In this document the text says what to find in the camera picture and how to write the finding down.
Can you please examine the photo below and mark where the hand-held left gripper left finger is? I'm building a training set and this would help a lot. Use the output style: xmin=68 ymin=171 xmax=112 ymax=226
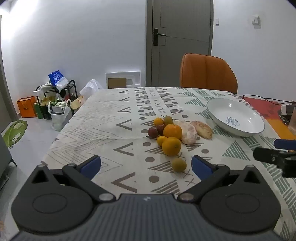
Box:
xmin=27 ymin=155 xmax=116 ymax=202

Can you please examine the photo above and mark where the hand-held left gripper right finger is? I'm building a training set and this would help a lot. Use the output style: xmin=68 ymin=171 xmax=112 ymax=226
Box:
xmin=178 ymin=155 xmax=267 ymax=202

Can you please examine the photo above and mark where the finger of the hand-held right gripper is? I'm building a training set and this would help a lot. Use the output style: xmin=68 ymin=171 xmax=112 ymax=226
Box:
xmin=274 ymin=138 xmax=296 ymax=151
xmin=253 ymin=146 xmax=296 ymax=178

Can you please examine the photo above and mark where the peeled orange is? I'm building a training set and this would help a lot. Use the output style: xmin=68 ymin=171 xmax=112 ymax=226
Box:
xmin=177 ymin=120 xmax=197 ymax=145

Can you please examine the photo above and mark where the large orange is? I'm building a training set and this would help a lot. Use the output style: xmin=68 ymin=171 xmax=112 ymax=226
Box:
xmin=163 ymin=124 xmax=183 ymax=139
xmin=161 ymin=137 xmax=182 ymax=156

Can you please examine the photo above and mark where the white ceramic bowl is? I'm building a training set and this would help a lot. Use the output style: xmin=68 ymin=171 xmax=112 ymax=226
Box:
xmin=206 ymin=98 xmax=265 ymax=137

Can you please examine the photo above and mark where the white power adapter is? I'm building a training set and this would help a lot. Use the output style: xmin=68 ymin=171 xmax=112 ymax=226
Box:
xmin=279 ymin=103 xmax=296 ymax=116

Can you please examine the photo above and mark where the brown bread piece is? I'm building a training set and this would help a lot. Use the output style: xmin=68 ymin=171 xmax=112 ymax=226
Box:
xmin=190 ymin=121 xmax=213 ymax=140

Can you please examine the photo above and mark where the patterned white tablecloth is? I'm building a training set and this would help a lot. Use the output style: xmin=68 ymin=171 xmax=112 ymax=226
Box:
xmin=40 ymin=87 xmax=296 ymax=241

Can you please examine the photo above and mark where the red orange patterned cloth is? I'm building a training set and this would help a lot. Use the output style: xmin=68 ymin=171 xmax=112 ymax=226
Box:
xmin=243 ymin=96 xmax=296 ymax=141

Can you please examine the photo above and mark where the white tote bag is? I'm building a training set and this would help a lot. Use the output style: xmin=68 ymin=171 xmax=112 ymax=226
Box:
xmin=48 ymin=99 xmax=73 ymax=131

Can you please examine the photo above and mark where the beige paper bag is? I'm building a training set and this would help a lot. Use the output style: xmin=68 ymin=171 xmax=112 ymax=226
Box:
xmin=70 ymin=95 xmax=85 ymax=114

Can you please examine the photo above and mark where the clear plastic bag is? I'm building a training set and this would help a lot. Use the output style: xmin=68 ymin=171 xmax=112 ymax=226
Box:
xmin=80 ymin=79 xmax=104 ymax=102

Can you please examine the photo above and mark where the green box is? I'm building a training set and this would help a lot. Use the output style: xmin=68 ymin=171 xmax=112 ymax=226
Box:
xmin=34 ymin=102 xmax=45 ymax=119

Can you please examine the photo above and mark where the black metal rack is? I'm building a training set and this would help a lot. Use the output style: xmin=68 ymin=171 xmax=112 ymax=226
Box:
xmin=36 ymin=80 xmax=78 ymax=120

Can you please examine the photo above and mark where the green floor mat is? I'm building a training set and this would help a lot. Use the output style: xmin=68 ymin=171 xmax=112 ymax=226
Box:
xmin=1 ymin=120 xmax=28 ymax=148

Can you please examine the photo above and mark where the brown cardboard sheet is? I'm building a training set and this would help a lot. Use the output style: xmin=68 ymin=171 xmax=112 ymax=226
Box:
xmin=108 ymin=78 xmax=127 ymax=89

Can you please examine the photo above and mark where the orange box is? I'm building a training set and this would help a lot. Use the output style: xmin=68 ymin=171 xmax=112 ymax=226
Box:
xmin=17 ymin=96 xmax=37 ymax=118

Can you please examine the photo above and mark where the grey cabinet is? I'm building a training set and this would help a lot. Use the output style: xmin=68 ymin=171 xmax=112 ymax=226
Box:
xmin=0 ymin=134 xmax=18 ymax=186

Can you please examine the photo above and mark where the blue and white bag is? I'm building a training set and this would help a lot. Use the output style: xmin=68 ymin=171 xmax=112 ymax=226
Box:
xmin=48 ymin=70 xmax=69 ymax=91

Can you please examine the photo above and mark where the orange chair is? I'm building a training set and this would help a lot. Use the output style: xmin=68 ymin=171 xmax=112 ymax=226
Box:
xmin=180 ymin=53 xmax=238 ymax=94

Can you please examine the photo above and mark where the white foam board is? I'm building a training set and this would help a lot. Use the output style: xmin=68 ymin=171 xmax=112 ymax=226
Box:
xmin=106 ymin=71 xmax=141 ymax=90

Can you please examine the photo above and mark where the grey door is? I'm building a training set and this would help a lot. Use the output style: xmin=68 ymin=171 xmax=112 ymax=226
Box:
xmin=146 ymin=0 xmax=213 ymax=88

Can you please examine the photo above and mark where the black cable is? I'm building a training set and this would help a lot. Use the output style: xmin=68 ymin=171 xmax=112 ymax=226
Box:
xmin=243 ymin=94 xmax=296 ymax=105

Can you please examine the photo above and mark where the black door handle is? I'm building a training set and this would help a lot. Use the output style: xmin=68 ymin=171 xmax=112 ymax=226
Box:
xmin=154 ymin=28 xmax=166 ymax=46

